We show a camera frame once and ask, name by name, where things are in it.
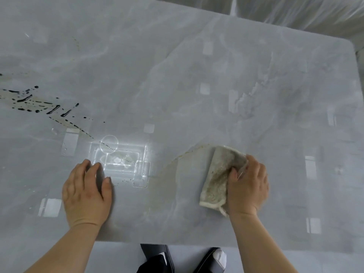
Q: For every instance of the person's left hand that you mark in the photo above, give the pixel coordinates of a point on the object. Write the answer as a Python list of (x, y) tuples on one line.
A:
[(85, 199)]

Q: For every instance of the sofa with white cover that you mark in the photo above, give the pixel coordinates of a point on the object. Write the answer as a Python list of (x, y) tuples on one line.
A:
[(284, 11)]

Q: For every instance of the person's left leg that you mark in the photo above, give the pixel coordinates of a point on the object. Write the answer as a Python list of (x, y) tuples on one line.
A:
[(156, 258)]

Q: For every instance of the person's right forearm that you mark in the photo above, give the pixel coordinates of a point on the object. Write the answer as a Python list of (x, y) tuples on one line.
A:
[(261, 247)]

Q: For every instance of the person's right hand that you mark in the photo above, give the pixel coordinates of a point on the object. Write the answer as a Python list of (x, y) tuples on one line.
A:
[(248, 190)]

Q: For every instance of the person's left forearm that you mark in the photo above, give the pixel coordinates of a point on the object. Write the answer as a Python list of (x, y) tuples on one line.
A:
[(65, 250)]

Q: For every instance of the person's leg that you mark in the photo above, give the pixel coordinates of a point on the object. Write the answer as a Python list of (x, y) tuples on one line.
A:
[(213, 261), (156, 258)]

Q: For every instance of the person's right leg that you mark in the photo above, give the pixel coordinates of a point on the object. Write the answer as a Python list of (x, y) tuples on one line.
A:
[(213, 261)]

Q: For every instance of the beige cleaning cloth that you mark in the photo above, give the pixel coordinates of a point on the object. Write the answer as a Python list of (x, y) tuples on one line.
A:
[(217, 179)]

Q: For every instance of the grey marble table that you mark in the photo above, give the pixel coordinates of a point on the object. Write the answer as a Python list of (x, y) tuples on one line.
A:
[(170, 68)]

